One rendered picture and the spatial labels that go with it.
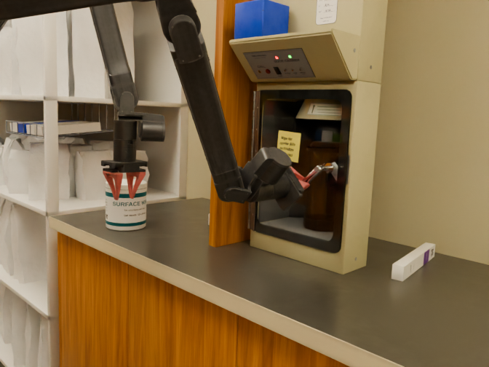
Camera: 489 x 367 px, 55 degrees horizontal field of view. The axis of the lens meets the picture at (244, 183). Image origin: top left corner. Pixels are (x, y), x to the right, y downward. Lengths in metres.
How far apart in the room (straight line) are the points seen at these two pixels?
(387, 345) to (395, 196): 0.78
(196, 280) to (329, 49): 0.60
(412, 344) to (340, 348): 0.12
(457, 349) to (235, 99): 0.84
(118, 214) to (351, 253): 0.73
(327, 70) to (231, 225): 0.54
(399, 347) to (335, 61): 0.61
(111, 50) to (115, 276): 0.66
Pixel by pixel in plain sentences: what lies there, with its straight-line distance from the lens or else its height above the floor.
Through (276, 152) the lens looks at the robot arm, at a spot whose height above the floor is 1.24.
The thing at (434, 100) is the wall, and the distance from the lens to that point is 1.53.
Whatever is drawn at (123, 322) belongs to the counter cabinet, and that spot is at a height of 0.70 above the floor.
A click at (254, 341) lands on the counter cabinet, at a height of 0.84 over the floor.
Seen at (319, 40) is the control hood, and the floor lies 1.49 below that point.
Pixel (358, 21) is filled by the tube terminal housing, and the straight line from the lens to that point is 1.17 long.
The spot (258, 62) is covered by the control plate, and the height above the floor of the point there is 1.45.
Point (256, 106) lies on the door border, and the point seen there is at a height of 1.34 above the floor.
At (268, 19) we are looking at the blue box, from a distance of 1.22.
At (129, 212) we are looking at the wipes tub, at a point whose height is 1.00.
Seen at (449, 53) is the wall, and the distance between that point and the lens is 1.53.
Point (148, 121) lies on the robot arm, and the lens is 1.23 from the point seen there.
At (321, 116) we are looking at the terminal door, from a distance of 1.18.
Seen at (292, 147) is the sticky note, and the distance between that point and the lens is 1.24.
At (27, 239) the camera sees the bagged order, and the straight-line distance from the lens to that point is 2.39.
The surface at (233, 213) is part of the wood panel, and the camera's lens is 1.39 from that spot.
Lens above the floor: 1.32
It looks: 8 degrees down
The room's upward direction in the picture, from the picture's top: 2 degrees clockwise
